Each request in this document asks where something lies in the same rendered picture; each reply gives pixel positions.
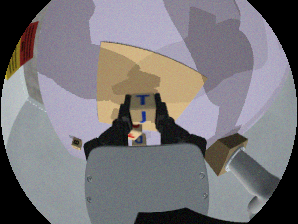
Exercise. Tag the tan flat mat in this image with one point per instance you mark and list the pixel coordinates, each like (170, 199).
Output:
(124, 69)

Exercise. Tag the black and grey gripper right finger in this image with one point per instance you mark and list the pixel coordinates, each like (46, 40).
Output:
(171, 132)

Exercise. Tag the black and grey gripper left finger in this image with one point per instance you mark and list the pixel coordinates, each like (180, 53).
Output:
(117, 134)

